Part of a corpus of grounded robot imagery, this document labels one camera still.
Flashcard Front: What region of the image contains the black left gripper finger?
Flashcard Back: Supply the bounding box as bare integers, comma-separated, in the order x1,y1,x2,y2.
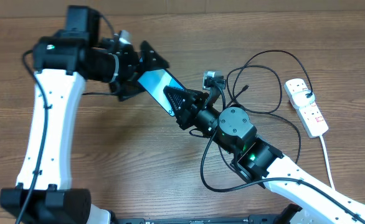
140,41,169,72
117,82,145,101

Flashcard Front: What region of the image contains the blue Galaxy smartphone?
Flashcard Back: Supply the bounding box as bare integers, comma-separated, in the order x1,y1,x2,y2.
138,69,185,116

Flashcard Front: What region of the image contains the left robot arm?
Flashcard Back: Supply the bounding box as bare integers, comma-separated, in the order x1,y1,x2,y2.
0,6,169,223

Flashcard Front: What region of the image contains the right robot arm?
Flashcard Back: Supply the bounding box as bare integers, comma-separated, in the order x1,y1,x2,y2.
163,86,365,223

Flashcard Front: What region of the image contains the white charger adapter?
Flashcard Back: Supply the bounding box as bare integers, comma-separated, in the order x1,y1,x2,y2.
290,90,315,110

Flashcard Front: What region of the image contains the white power strip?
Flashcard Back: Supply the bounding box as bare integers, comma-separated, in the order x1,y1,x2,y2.
284,78,329,138

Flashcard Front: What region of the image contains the brown cardboard backdrop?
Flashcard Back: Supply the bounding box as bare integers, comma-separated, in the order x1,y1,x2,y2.
0,0,365,18

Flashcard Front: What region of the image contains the black charging cable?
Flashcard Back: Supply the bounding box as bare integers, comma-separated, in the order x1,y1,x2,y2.
216,49,315,175

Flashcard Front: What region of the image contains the white power strip cord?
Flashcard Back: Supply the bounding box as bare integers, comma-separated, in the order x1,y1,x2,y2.
318,134,336,191

